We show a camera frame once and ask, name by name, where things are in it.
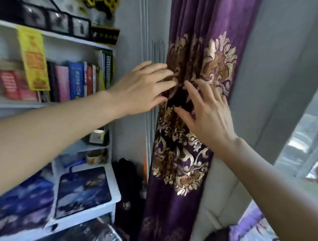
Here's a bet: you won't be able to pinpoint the person's left hand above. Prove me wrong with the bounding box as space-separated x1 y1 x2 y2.
106 60 179 118

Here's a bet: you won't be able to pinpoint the person's right hand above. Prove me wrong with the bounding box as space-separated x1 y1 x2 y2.
173 79 239 155

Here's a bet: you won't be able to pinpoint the purple gold embroidered curtain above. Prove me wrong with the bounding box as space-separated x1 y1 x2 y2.
138 0 263 241

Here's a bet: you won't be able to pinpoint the person's right forearm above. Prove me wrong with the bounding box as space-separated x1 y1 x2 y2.
215 138 318 241

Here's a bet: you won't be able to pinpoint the person's left forearm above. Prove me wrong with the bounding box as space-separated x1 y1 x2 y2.
0 90 117 197

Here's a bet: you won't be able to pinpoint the row of books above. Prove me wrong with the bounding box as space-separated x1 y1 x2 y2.
0 49 115 103

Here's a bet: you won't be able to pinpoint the black box with gold print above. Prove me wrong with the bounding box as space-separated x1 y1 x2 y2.
91 24 121 46

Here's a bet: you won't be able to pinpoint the patterned ceramic mug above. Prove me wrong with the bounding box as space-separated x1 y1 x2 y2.
85 149 109 166

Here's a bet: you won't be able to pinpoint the white framed window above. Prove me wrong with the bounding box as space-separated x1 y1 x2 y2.
273 92 318 184

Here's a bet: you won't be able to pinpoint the black hanging garment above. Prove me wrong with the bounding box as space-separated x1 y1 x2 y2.
113 158 148 234

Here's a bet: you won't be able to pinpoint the white bookshelf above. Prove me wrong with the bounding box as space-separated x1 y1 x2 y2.
0 20 122 241

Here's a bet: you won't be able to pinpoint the yellow hanging tag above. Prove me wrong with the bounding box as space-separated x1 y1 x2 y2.
17 26 51 92

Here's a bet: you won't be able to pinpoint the dark starry print pad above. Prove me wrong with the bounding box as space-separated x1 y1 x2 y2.
54 166 112 219

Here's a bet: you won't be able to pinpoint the blue cloudy print pad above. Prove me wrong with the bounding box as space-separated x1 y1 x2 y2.
0 171 55 236

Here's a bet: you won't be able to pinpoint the white wall pipes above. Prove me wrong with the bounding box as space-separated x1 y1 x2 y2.
140 0 152 159

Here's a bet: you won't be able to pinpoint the black photo frame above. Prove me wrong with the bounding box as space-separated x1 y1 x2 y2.
47 10 72 35
71 15 92 41
20 2 49 30

